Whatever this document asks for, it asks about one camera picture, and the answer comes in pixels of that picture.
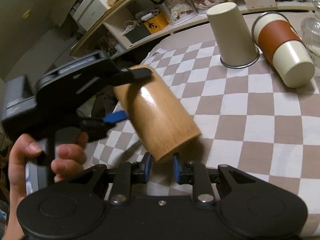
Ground yellow box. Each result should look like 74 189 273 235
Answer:
144 11 169 34

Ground person left hand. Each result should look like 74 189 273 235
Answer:
1 132 89 240

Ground cream cup upside down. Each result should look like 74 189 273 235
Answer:
207 2 260 69

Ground wooden wall shelf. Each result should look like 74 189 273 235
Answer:
70 0 313 58

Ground white storage box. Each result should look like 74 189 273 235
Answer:
70 0 110 31

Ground dark green box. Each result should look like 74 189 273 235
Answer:
124 24 151 43

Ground clear glass decanter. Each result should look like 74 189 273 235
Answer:
301 0 319 69

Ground doll in white dress case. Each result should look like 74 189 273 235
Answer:
162 0 196 25

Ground cream cup with brown sleeve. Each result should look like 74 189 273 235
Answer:
251 11 315 88

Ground brown bamboo cup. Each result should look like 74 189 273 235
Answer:
114 65 201 163

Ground checkered table cloth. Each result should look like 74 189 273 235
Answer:
82 11 320 237

